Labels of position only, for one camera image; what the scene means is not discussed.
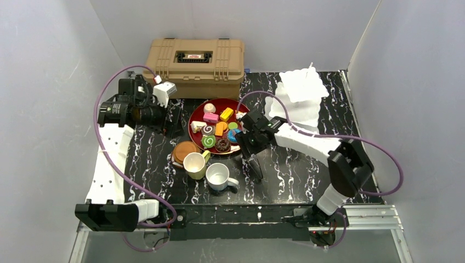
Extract pink handled metal tongs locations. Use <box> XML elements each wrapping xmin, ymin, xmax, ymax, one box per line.
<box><xmin>248</xmin><ymin>154</ymin><xmax>264</xmax><ymax>181</ymax></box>

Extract red round tray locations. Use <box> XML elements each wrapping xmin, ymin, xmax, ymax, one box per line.
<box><xmin>188</xmin><ymin>98</ymin><xmax>240</xmax><ymax>155</ymax></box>

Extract white tiered cake stand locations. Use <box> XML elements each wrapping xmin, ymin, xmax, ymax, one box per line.
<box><xmin>264</xmin><ymin>64</ymin><xmax>329</xmax><ymax>134</ymax></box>

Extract tan plastic toolbox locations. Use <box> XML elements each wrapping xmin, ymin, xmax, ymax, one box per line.
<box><xmin>142</xmin><ymin>38</ymin><xmax>245</xmax><ymax>99</ymax></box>

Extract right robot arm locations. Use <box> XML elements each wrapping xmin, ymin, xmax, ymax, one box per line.
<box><xmin>235</xmin><ymin>110</ymin><xmax>374</xmax><ymax>220</ymax></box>

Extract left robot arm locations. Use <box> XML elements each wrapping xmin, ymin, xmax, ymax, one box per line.
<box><xmin>75</xmin><ymin>75</ymin><xmax>180</xmax><ymax>232</ymax></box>

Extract blue toy donut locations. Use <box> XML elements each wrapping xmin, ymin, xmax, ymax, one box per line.
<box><xmin>227</xmin><ymin>128</ymin><xmax>242</xmax><ymax>144</ymax></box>

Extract green toy macaron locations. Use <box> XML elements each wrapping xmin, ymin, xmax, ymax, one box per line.
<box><xmin>228</xmin><ymin>122</ymin><xmax>239</xmax><ymax>130</ymax></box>

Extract chocolate toy donut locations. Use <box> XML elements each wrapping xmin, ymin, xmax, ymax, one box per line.
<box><xmin>215</xmin><ymin>138</ymin><xmax>231</xmax><ymax>153</ymax></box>

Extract white toy cake slice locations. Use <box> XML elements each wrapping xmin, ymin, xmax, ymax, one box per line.
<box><xmin>190</xmin><ymin>121</ymin><xmax>207</xmax><ymax>133</ymax></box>

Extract wooden coaster stack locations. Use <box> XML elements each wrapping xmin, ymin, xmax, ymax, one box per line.
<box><xmin>171</xmin><ymin>141</ymin><xmax>201</xmax><ymax>168</ymax></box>

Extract orange toy cake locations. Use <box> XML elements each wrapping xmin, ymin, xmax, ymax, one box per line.
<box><xmin>214</xmin><ymin>121</ymin><xmax>229</xmax><ymax>137</ymax></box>

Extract yellow toy cake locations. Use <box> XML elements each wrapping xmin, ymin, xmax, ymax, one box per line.
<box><xmin>219</xmin><ymin>107</ymin><xmax>235</xmax><ymax>122</ymax></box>

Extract green swirl roll cake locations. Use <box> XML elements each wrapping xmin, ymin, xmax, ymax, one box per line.
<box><xmin>201</xmin><ymin>135</ymin><xmax>217</xmax><ymax>149</ymax></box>

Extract brown swirl roll cake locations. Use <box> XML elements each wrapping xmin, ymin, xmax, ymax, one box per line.
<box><xmin>201</xmin><ymin>125</ymin><xmax>216</xmax><ymax>136</ymax></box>

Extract pink toy cake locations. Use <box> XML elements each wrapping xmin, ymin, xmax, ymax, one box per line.
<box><xmin>202</xmin><ymin>112</ymin><xmax>219</xmax><ymax>123</ymax></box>

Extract white grey mug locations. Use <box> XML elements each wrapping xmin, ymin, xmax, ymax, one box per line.
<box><xmin>205</xmin><ymin>163</ymin><xmax>239</xmax><ymax>191</ymax></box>

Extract white round toy mochi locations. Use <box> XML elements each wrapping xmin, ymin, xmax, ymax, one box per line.
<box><xmin>203</xmin><ymin>103</ymin><xmax>216</xmax><ymax>113</ymax></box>

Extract yellow green mug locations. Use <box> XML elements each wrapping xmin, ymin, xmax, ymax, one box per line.
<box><xmin>183</xmin><ymin>150</ymin><xmax>211</xmax><ymax>180</ymax></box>

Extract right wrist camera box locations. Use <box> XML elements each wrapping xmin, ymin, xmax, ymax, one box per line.
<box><xmin>235</xmin><ymin>112</ymin><xmax>246</xmax><ymax>121</ymax></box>

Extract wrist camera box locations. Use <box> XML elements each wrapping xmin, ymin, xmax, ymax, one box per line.
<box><xmin>152</xmin><ymin>75</ymin><xmax>177</xmax><ymax>108</ymax></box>
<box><xmin>235</xmin><ymin>112</ymin><xmax>246</xmax><ymax>121</ymax></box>

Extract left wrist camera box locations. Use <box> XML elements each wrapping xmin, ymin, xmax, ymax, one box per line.
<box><xmin>152</xmin><ymin>75</ymin><xmax>177</xmax><ymax>108</ymax></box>

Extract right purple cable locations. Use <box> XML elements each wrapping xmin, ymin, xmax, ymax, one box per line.
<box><xmin>236</xmin><ymin>90</ymin><xmax>404</xmax><ymax>249</ymax></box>

